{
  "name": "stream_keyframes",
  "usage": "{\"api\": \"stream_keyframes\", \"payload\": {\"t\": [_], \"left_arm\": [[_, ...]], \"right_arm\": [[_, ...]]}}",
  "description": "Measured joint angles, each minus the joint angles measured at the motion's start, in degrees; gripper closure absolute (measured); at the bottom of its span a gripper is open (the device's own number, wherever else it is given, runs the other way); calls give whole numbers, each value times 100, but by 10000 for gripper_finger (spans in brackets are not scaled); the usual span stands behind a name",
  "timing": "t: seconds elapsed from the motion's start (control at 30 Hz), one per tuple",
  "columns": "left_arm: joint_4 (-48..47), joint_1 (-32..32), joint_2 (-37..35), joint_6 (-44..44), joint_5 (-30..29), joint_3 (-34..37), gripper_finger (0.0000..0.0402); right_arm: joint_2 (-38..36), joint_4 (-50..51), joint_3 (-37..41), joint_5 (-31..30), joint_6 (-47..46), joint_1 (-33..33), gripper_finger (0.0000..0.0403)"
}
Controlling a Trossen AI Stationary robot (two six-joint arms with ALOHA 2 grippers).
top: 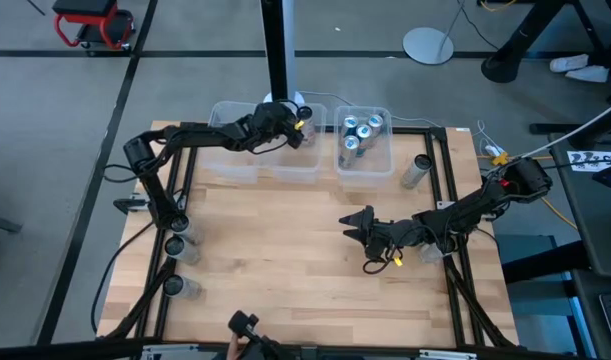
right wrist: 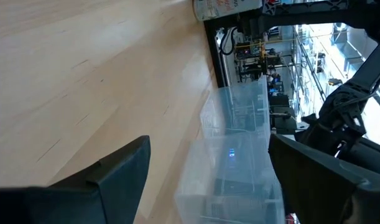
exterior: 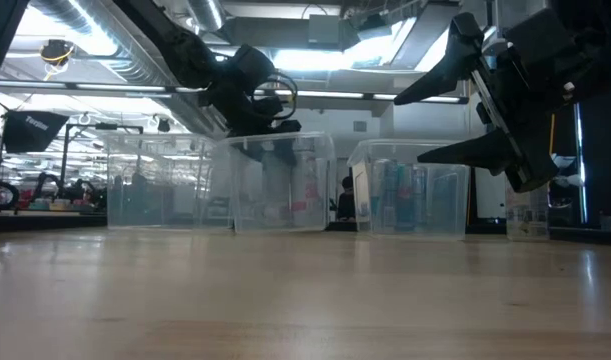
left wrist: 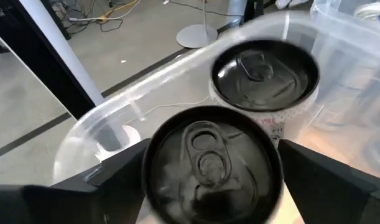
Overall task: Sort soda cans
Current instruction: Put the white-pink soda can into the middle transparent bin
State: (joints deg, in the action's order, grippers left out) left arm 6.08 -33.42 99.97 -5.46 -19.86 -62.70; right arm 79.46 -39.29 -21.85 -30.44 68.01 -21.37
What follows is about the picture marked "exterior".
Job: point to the clear plastic storage bin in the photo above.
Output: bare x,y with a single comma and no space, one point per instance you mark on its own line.
150,215
245,220
435,225

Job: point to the person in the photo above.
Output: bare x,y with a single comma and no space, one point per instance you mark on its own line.
346,205

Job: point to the black Torjim softbox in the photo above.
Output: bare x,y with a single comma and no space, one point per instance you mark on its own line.
32,130

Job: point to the background robot workstation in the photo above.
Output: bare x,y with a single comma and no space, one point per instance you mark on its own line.
60,192

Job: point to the grey wall vent plate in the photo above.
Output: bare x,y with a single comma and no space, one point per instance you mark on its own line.
360,126

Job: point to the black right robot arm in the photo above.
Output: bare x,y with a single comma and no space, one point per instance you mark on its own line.
605,50

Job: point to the long LED light bar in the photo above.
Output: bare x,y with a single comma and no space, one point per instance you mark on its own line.
410,98

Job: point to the grey ceiling unit box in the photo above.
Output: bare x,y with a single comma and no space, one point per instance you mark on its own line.
325,32

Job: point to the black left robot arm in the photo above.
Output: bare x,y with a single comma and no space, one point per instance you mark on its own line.
185,50

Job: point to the silver ventilation duct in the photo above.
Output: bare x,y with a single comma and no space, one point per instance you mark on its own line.
110,40

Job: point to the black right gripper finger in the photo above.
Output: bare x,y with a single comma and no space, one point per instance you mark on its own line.
480,150
455,60

